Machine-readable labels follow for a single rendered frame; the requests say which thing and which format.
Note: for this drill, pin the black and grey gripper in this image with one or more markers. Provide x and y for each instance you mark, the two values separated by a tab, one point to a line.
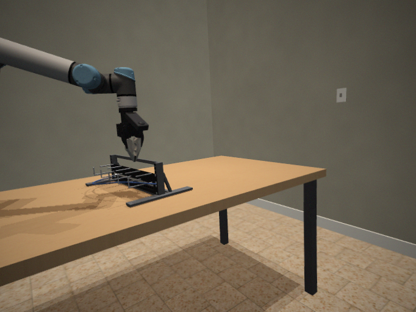
125	130

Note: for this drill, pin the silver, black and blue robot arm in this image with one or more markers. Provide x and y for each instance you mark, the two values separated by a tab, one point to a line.
122	82

